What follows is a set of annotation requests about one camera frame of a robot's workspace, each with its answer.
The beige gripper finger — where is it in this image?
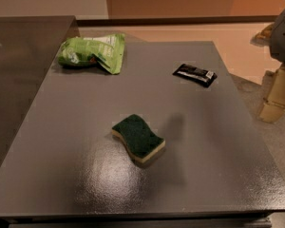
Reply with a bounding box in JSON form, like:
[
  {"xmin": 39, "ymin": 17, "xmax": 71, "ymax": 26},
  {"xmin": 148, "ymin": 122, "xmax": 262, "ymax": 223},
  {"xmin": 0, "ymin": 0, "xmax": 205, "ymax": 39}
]
[
  {"xmin": 258, "ymin": 64, "xmax": 285, "ymax": 123},
  {"xmin": 254, "ymin": 24, "xmax": 274, "ymax": 46}
]

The black rxbar chocolate wrapper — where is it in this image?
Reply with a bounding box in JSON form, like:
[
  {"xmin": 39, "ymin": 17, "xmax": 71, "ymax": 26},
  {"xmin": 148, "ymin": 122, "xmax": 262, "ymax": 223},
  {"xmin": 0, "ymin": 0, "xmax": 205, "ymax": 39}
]
[{"xmin": 173, "ymin": 64, "xmax": 218, "ymax": 87}]

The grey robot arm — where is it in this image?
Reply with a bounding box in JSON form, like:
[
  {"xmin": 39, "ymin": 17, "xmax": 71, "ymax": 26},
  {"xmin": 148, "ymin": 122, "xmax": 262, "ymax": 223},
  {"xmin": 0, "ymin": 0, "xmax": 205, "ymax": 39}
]
[{"xmin": 251, "ymin": 9, "xmax": 285, "ymax": 123}]

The green and yellow sponge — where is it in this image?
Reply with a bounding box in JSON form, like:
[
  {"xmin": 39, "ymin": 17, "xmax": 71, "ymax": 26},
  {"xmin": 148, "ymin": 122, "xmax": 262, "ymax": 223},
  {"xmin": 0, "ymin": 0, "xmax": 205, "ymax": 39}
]
[{"xmin": 112, "ymin": 114, "xmax": 165, "ymax": 163}]

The green snack bag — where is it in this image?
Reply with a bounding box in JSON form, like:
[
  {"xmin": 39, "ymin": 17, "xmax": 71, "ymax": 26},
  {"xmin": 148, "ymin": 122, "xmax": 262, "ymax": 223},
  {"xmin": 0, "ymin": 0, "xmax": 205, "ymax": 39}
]
[{"xmin": 58, "ymin": 33, "xmax": 125, "ymax": 75}]

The dark grey side cabinet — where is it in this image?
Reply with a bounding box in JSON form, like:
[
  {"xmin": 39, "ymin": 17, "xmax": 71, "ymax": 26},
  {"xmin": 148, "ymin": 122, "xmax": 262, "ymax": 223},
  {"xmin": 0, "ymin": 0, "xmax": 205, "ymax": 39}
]
[{"xmin": 0, "ymin": 16, "xmax": 79, "ymax": 167}]

